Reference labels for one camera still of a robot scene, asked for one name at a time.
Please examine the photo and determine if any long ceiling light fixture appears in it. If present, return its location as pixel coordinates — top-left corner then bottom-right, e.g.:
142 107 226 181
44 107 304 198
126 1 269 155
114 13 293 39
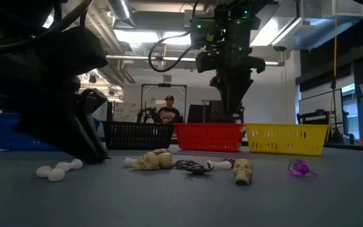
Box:
105 54 285 67

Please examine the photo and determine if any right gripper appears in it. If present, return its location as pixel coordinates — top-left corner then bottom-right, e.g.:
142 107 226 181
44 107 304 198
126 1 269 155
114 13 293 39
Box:
209 47 267 124

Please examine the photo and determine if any purple plastic spider ring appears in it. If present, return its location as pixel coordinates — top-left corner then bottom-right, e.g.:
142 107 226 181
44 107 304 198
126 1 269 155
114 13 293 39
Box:
287 158 318 178

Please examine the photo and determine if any blue plastic basket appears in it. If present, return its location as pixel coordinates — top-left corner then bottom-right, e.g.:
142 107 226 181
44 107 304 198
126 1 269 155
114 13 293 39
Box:
0 112 102 151

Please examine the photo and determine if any silver round air duct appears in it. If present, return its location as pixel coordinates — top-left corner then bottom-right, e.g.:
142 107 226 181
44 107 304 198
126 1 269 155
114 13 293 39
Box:
107 0 137 29

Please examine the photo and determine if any white plastic bone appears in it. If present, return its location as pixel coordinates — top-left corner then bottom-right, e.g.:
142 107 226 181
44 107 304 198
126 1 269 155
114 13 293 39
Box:
55 158 84 173
35 165 66 183
206 160 233 171
123 157 138 168

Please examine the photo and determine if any black tripod stand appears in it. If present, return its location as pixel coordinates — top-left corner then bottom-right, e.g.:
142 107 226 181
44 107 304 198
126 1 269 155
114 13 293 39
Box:
330 77 345 144

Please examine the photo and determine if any person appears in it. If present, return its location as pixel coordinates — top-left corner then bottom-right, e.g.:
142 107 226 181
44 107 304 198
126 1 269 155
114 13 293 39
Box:
156 95 182 125

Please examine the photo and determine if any black metal frame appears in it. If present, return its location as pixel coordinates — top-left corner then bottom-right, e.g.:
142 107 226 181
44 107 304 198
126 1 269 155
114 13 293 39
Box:
140 83 188 124

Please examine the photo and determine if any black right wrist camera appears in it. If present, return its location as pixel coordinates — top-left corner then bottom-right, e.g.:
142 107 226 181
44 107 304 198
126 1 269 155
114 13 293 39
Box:
195 50 220 74

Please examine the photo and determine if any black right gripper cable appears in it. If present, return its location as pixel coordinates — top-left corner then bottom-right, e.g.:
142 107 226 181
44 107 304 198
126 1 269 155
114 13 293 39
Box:
147 30 201 73

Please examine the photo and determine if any white board with drawings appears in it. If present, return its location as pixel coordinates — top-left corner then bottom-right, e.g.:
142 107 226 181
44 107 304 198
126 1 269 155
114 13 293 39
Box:
113 101 140 123

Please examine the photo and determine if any yellow plastic basket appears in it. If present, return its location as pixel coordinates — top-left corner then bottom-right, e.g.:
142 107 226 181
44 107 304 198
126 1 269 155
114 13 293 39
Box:
245 123 330 157

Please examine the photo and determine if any red plastic basket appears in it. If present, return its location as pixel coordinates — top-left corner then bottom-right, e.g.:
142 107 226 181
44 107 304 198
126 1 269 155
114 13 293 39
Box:
175 123 245 153

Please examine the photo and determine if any grey ceiling unit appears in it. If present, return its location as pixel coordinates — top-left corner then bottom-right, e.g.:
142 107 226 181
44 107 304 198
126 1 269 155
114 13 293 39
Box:
183 8 199 28

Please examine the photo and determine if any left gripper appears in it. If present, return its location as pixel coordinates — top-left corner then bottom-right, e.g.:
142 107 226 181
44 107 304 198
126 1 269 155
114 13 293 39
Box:
0 26 110 164

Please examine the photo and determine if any black equipment desk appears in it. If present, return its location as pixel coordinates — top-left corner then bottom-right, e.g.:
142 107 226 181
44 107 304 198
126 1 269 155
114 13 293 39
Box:
297 108 331 125

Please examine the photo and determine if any black computer equipment stack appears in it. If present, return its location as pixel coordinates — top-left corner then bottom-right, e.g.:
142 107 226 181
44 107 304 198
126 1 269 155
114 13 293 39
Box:
187 100 245 125

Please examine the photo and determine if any black plastic basket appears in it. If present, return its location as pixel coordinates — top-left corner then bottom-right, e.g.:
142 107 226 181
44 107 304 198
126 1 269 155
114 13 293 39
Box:
101 121 176 151

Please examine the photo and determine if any yellow hanging cord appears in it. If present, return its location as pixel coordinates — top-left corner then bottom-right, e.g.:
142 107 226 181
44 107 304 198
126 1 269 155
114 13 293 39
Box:
333 0 339 78

